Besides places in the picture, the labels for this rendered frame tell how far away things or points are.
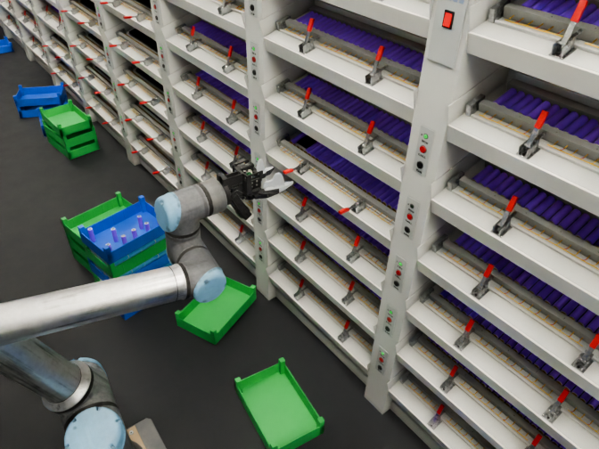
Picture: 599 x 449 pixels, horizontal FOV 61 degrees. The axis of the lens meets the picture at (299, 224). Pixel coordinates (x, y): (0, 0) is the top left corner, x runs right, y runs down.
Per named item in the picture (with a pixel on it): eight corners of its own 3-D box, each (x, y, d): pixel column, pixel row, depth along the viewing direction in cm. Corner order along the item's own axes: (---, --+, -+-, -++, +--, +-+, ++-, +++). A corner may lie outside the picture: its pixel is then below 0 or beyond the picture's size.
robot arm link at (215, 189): (214, 222, 132) (195, 204, 138) (230, 216, 134) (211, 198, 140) (212, 192, 126) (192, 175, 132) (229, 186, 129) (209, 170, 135)
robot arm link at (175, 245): (177, 280, 133) (174, 245, 125) (161, 253, 140) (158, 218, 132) (210, 269, 137) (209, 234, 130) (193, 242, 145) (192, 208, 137)
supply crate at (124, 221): (110, 265, 195) (105, 249, 190) (81, 241, 206) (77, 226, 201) (173, 229, 213) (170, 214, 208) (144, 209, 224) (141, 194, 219)
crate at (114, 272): (113, 280, 200) (110, 265, 195) (86, 257, 211) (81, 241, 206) (176, 243, 218) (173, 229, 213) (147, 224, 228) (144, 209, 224)
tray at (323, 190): (391, 251, 146) (389, 230, 139) (268, 161, 182) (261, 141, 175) (439, 212, 152) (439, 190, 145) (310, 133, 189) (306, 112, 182)
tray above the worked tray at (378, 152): (402, 194, 133) (400, 154, 123) (266, 110, 170) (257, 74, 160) (454, 153, 140) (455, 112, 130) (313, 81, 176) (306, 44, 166)
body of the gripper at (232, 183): (266, 170, 135) (226, 183, 129) (266, 197, 140) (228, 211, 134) (250, 158, 140) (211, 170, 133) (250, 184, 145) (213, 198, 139)
